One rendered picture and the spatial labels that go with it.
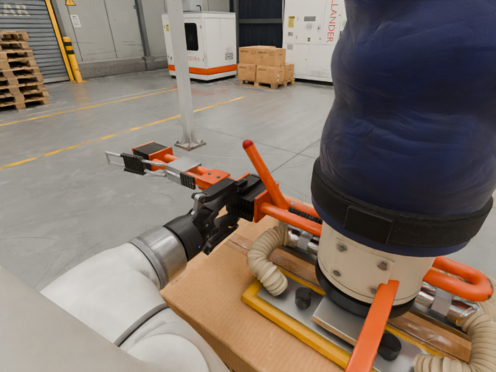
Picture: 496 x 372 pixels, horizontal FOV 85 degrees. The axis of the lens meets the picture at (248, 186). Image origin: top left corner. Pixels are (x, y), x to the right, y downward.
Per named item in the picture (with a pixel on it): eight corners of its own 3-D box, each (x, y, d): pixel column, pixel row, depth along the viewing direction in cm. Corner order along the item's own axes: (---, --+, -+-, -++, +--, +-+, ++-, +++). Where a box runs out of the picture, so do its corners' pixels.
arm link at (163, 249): (131, 273, 46) (160, 253, 50) (165, 302, 41) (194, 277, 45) (118, 232, 41) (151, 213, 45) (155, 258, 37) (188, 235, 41)
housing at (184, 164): (204, 177, 72) (202, 162, 69) (184, 188, 67) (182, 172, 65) (186, 170, 75) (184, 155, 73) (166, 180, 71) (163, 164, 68)
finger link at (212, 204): (190, 222, 50) (188, 217, 49) (228, 185, 56) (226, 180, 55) (205, 230, 48) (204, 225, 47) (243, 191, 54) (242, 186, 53)
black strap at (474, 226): (480, 188, 43) (492, 165, 41) (479, 286, 27) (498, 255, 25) (340, 153, 54) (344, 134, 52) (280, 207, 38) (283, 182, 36)
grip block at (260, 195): (280, 204, 61) (281, 181, 58) (254, 226, 55) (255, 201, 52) (249, 192, 66) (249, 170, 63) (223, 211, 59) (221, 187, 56)
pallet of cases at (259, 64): (294, 83, 753) (297, 47, 707) (274, 89, 683) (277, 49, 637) (259, 79, 816) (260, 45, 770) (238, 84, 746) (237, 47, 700)
